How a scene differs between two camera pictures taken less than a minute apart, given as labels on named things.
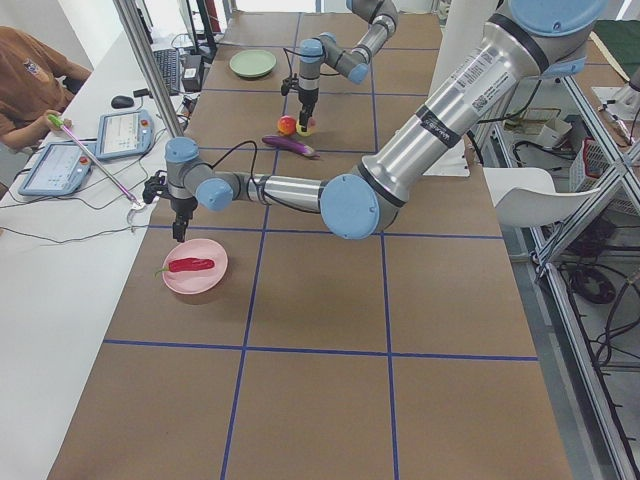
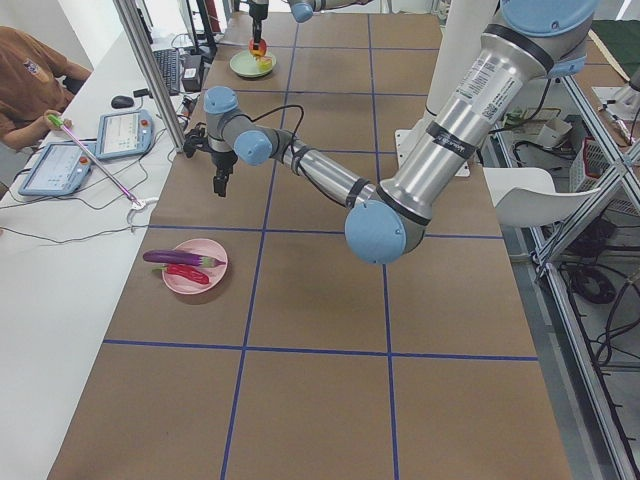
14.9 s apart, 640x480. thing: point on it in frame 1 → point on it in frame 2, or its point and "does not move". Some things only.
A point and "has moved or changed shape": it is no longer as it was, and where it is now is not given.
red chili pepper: x=188 y=264 has moved or changed shape
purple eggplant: x=290 y=144 has moved or changed shape
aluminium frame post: x=151 y=68 does not move
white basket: x=591 y=165 does not move
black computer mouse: x=121 y=101 does not move
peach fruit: x=303 y=133 → x=264 y=64
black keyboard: x=169 y=63 does not move
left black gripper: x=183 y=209 → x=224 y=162
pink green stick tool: x=57 y=121 does not move
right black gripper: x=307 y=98 → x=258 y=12
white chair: x=526 y=196 does not move
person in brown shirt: x=34 y=81 does not move
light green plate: x=252 y=63 does not move
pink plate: x=195 y=282 does not move
